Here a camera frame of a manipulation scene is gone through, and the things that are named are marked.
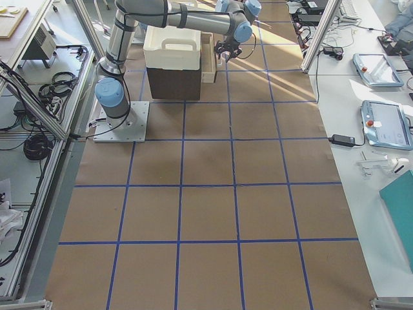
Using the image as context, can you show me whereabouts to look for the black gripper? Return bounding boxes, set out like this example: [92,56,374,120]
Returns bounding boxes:
[214,41,242,63]

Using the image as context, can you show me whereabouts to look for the black power adapter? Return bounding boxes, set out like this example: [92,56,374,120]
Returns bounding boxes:
[328,134,356,147]

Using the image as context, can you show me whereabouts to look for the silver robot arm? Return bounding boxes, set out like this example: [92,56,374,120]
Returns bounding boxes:
[94,1,262,130]

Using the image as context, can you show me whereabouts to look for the blue teach pendant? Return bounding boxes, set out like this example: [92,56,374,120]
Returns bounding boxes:
[352,53,404,87]
[361,100,412,150]

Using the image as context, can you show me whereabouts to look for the white plastic bin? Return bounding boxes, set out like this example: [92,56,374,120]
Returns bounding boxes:
[143,26,201,70]

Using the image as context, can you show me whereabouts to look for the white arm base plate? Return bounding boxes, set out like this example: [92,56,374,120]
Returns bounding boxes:
[92,101,150,143]

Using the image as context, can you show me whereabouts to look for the blue teach pendant far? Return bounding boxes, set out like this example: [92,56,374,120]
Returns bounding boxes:
[352,53,404,87]

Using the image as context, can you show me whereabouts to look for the light wooden drawer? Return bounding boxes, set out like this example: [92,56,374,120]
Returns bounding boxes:
[201,32,217,83]

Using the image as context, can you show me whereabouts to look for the blue teach pendant near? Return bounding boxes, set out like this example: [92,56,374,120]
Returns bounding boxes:
[361,100,412,150]

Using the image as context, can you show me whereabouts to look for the aluminium frame post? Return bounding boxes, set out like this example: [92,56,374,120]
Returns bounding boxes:
[301,0,341,74]

